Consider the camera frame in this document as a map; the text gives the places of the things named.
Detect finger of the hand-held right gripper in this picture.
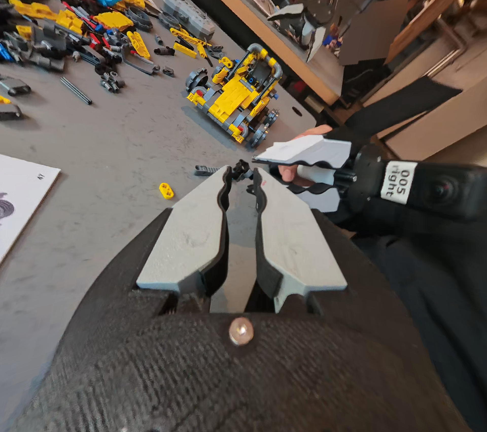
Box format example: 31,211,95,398
291,185,342,213
252,134,352,169

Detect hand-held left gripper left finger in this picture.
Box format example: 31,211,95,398
135,165,233,297

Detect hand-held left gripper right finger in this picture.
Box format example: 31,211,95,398
253,167,348,314

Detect small black connector assembly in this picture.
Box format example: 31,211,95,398
232,159,255,181

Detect grey desk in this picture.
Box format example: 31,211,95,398
0,0,318,421

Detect person's right hand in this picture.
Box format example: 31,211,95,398
278,125,333,189

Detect yellow toy vehicle model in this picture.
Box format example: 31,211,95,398
185,43,284,147

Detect wood-edged table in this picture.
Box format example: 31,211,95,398
164,0,345,105

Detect person's black clothing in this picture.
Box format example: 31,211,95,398
335,211,487,432

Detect dark grey board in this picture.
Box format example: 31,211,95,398
339,0,409,66

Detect idle hand-held gripper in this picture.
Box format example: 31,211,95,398
266,0,337,63

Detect building instruction booklet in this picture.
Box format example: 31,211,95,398
0,153,61,265

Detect grey battery box piece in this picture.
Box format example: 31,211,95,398
160,0,215,40

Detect black axle rod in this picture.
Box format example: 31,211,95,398
60,77,93,105

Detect yellow grey connector piece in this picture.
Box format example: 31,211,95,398
0,96,23,121

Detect grey oval connector piece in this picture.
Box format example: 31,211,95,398
0,76,32,97

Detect pile of building pieces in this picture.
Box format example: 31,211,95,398
0,0,225,94

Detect black strap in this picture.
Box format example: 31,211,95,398
344,76,463,136

